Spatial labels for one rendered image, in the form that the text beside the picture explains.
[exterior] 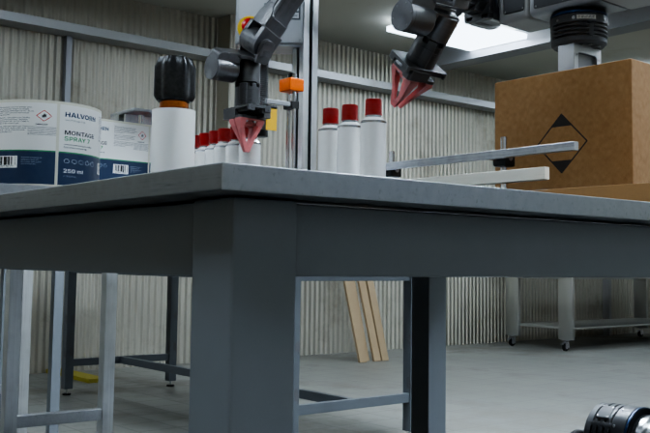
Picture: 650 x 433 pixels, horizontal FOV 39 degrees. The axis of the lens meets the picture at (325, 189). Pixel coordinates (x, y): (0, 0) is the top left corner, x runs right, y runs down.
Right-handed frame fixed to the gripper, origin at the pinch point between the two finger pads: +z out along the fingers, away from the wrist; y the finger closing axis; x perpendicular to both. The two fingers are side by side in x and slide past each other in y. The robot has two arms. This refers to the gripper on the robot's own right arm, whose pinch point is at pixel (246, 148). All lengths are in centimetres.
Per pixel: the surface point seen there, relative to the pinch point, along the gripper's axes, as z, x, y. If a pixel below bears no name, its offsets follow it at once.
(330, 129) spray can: -2.0, 4.5, 24.0
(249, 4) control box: -37.1, 7.5, -10.9
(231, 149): -1.4, 3.8, -11.7
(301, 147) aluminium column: -2.5, 18.5, -3.8
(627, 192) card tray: 17, -8, 101
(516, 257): 27, -44, 111
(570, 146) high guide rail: 7, 8, 80
